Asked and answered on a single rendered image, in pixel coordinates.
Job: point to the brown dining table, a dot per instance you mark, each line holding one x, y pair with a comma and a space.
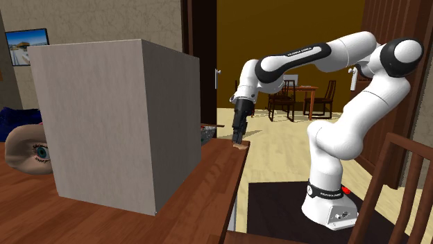
309, 89

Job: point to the dark brown door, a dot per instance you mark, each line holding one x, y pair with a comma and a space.
203, 50

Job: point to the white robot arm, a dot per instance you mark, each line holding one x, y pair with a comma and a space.
341, 135

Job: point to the framed wall picture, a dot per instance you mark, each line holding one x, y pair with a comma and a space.
27, 45

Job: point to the grey patterned bowl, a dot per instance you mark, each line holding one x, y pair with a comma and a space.
207, 135

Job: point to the brown wooden slatted chair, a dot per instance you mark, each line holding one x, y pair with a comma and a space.
379, 189

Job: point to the large grey box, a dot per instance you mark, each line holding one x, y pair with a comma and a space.
101, 128

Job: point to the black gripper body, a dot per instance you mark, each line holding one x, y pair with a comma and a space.
242, 111

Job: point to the dark wooden dining chair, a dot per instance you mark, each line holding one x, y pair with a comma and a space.
282, 98
326, 99

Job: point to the dark robot stand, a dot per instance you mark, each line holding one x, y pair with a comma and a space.
274, 206

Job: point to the pink eye-shaped figure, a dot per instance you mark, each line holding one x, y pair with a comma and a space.
23, 152

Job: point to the blue cushion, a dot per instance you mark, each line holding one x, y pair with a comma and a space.
17, 120

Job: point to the brown panelled door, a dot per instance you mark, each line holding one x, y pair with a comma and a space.
389, 13

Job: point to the small tan flat object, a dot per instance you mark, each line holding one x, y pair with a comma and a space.
240, 146

